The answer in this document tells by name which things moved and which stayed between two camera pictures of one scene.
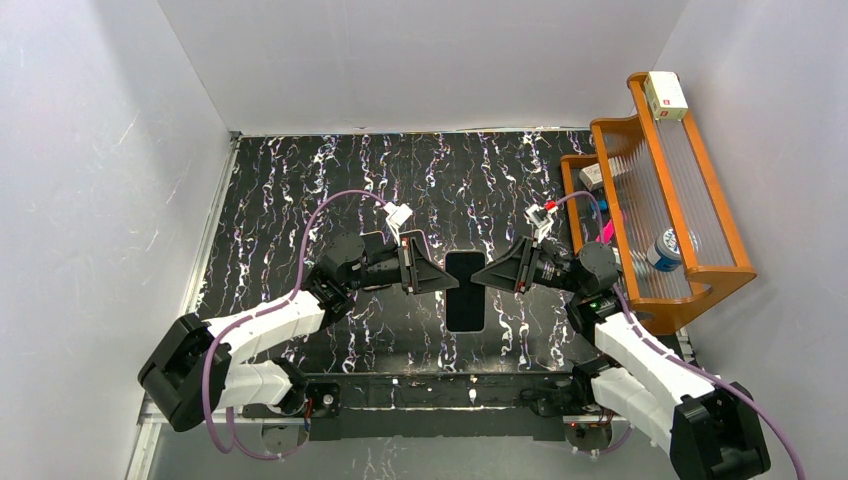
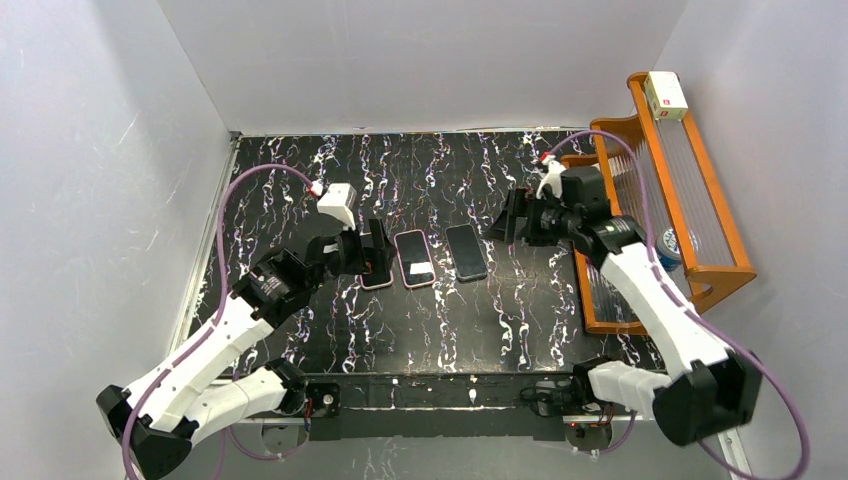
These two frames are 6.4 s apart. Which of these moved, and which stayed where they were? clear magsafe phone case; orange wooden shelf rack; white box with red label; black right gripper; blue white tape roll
Moved: clear magsafe phone case; black right gripper
Stayed: white box with red label; orange wooden shelf rack; blue white tape roll
